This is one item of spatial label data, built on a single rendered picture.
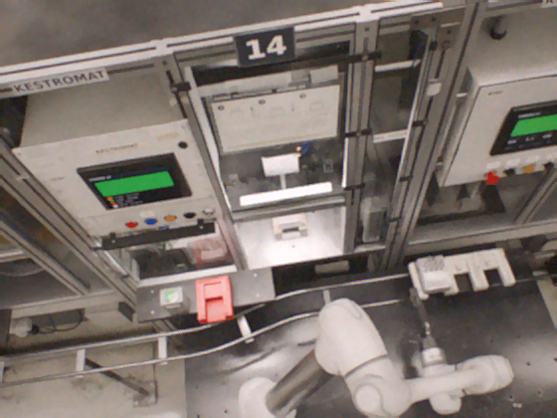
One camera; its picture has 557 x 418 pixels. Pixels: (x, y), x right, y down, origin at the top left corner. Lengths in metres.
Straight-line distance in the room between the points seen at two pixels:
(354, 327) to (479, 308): 0.98
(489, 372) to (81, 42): 1.49
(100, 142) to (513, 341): 1.70
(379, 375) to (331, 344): 0.15
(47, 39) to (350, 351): 1.02
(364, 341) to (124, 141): 0.78
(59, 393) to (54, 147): 2.01
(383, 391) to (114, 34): 1.02
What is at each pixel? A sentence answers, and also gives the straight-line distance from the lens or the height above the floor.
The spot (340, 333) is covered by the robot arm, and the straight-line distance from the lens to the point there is 1.34.
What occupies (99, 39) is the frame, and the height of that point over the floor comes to 2.01.
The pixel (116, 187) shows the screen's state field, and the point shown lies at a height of 1.65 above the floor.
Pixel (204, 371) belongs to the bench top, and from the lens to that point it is 2.13.
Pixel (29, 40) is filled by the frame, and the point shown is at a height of 2.01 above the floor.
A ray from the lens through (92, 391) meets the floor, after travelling 3.02.
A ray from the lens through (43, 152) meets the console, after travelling 1.31.
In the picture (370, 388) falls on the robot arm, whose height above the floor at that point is 1.45.
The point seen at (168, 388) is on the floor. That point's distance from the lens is 2.88.
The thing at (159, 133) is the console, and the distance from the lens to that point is 1.22.
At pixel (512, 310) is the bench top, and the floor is 0.68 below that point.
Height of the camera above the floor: 2.72
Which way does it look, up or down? 60 degrees down
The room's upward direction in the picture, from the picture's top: 10 degrees counter-clockwise
